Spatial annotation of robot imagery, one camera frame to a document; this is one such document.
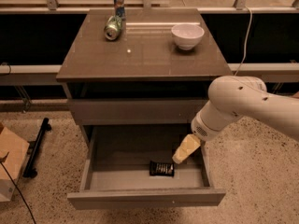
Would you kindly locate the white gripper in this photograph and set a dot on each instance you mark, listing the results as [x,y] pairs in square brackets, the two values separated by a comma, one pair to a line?
[203,129]

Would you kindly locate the black rxbar chocolate wrapper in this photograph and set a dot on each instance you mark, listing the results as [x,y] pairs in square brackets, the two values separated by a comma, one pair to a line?
[161,168]

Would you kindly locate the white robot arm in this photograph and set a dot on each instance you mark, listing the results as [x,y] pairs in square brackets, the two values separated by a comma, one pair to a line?
[229,99]

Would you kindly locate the open grey middle drawer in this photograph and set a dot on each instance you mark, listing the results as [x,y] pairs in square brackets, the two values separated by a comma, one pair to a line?
[116,173]

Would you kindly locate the grey drawer cabinet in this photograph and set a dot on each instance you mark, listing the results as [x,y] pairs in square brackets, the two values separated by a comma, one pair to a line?
[143,63]

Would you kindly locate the closed grey upper drawer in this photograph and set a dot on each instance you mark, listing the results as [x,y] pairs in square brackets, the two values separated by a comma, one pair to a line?
[134,111]

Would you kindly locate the white ceramic bowl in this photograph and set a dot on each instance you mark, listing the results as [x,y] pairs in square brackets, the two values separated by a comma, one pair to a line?
[186,36]

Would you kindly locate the green soda can lying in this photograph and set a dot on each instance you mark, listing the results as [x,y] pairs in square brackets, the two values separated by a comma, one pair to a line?
[113,28]

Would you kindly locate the black metal stand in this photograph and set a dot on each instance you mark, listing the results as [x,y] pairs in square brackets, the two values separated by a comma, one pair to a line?
[30,170]

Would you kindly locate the cardboard box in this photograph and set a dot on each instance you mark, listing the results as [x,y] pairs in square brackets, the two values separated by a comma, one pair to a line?
[13,150]

